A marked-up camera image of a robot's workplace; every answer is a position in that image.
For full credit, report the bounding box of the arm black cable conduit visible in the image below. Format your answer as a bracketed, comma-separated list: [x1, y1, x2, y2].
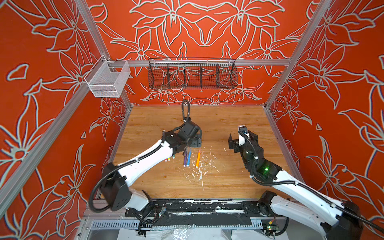
[239, 130, 384, 236]
[88, 99, 203, 224]

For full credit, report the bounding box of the purple marker pen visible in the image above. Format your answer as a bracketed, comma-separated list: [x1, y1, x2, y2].
[183, 150, 188, 167]

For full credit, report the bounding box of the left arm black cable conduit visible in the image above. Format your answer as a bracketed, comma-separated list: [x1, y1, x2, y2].
[88, 99, 203, 224]

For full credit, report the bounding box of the black wire basket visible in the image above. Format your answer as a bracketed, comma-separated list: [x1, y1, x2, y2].
[148, 58, 238, 90]

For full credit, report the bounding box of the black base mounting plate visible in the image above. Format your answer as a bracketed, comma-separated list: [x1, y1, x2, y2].
[124, 198, 286, 227]

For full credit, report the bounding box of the orange marker pen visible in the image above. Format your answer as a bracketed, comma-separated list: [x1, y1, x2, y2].
[196, 149, 202, 168]

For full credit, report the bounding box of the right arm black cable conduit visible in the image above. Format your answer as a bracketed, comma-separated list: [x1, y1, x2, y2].
[239, 130, 384, 236]

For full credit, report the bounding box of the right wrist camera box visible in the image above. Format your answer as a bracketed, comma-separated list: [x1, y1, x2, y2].
[238, 125, 249, 146]

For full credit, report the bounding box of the white mesh basket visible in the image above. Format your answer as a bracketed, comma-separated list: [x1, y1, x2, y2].
[84, 55, 131, 98]

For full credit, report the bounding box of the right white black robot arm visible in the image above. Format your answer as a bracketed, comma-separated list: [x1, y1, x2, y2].
[228, 125, 364, 240]

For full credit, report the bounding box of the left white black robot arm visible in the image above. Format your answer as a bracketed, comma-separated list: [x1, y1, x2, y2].
[93, 120, 203, 213]

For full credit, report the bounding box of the small green circuit board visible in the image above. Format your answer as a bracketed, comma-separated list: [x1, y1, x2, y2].
[263, 220, 279, 237]

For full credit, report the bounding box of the white slotted cable duct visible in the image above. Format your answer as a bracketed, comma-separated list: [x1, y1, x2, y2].
[89, 219, 263, 231]

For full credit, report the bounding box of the blue marker pen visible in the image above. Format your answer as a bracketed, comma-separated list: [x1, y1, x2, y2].
[186, 148, 192, 167]

